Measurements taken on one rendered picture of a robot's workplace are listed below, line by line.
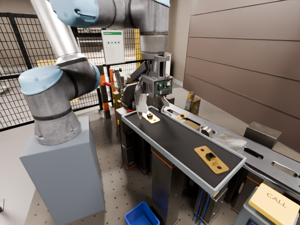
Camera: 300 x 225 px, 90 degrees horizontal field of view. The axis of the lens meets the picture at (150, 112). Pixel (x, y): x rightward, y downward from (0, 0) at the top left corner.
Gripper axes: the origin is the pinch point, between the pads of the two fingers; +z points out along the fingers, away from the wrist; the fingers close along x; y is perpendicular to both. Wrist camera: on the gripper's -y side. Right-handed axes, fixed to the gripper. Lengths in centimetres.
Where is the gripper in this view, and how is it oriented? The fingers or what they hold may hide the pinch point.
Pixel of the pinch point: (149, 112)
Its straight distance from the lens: 53.0
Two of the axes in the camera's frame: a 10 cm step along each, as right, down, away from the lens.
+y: 5.3, 4.0, -7.5
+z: 0.0, 8.8, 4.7
